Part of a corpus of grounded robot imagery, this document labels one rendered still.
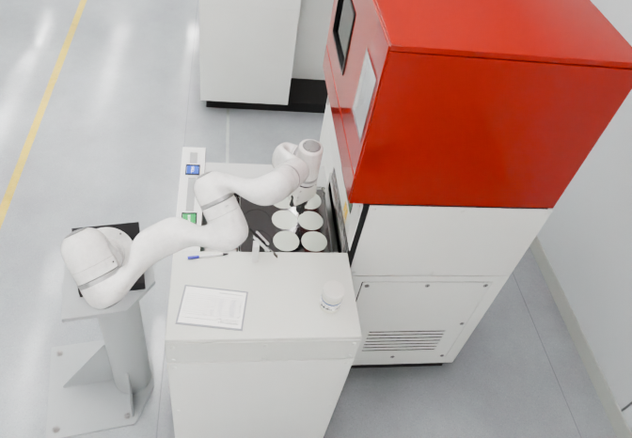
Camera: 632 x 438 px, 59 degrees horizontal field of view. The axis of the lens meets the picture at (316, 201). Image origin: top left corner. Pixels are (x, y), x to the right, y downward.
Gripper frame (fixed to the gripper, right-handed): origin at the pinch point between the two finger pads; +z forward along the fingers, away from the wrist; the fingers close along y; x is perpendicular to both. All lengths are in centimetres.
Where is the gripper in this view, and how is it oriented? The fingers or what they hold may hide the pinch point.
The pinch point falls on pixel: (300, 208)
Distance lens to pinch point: 209.6
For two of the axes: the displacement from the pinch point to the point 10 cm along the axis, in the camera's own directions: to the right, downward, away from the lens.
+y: -7.8, 3.8, -5.0
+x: 6.1, 6.4, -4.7
